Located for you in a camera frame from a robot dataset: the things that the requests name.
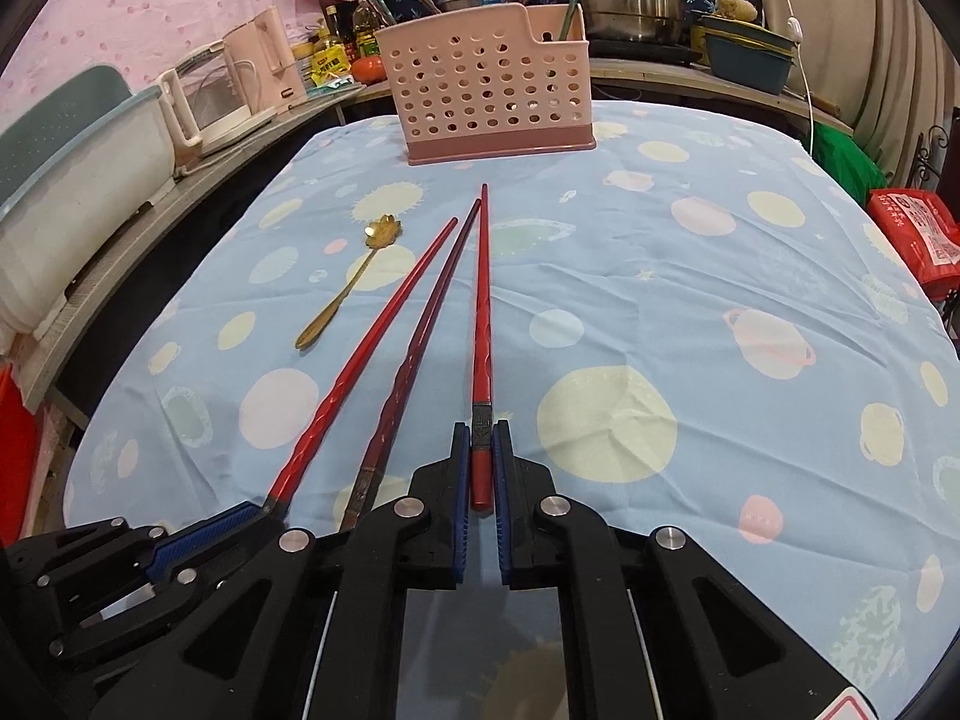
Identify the dark metal chair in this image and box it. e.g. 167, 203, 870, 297
915, 109, 960, 190

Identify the red twisted chopstick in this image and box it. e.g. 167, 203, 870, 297
266, 217, 460, 517

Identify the red plastic basin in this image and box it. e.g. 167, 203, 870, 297
0, 364, 42, 548

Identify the gold flower spoon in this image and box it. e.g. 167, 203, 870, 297
295, 216, 402, 350

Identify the blue planet print tablecloth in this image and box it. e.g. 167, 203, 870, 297
64, 101, 960, 706

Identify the blue plastic basin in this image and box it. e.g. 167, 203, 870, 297
705, 34, 796, 95

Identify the green plastic basin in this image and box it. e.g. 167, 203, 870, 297
690, 11, 796, 53

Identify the white cable with switch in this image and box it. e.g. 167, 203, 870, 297
765, 0, 818, 158

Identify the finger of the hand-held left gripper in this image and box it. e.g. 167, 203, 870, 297
4, 502, 266, 595
43, 538, 277, 665

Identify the yellow cooking oil bottle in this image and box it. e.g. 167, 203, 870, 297
352, 0, 387, 57

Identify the dark bottle yellow label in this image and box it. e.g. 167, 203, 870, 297
322, 4, 357, 85

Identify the red chopstick black patterned end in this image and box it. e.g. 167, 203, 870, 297
469, 182, 497, 515

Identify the pink perforated utensil basket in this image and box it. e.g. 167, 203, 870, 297
375, 2, 599, 167

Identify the red printed bag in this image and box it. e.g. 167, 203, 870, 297
868, 187, 960, 301

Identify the beige curtain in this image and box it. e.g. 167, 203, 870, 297
750, 0, 960, 188

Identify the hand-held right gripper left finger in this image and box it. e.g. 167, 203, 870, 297
90, 424, 473, 720

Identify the white glass kettle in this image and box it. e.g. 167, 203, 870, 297
157, 41, 278, 158

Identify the pink electric kettle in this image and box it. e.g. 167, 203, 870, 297
225, 6, 308, 113

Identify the green plastic bag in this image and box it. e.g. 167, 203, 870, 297
810, 124, 890, 200

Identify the white dish drainer blue rim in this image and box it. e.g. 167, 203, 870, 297
0, 64, 203, 353

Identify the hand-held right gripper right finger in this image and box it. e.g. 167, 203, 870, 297
493, 424, 878, 720

